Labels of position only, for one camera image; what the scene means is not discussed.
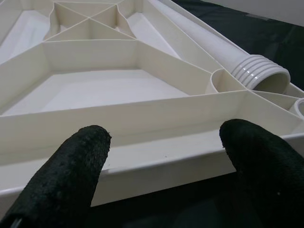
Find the white plastic table top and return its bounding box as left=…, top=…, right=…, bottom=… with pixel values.
left=0, top=0, right=304, bottom=207

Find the white plastic table leg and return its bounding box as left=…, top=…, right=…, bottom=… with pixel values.
left=152, top=0, right=292, bottom=92

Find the clear tape patch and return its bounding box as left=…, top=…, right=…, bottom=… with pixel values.
left=246, top=13, right=274, bottom=22

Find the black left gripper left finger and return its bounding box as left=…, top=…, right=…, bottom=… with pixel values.
left=0, top=124, right=112, bottom=228

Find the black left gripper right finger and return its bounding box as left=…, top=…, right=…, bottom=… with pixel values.
left=218, top=118, right=304, bottom=228

